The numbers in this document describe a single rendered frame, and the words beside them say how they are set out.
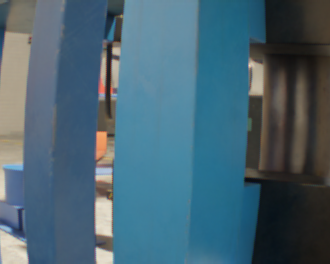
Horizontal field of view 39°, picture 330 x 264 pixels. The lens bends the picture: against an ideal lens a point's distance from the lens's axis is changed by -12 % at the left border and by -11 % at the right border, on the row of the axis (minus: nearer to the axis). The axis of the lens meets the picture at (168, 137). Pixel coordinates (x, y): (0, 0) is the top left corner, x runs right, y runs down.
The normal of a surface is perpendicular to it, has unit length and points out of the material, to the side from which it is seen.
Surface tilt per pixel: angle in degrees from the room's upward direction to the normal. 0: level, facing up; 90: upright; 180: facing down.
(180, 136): 90
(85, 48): 90
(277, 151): 90
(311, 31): 90
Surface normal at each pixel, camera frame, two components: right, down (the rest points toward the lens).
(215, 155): 0.75, 0.07
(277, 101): -0.77, -0.01
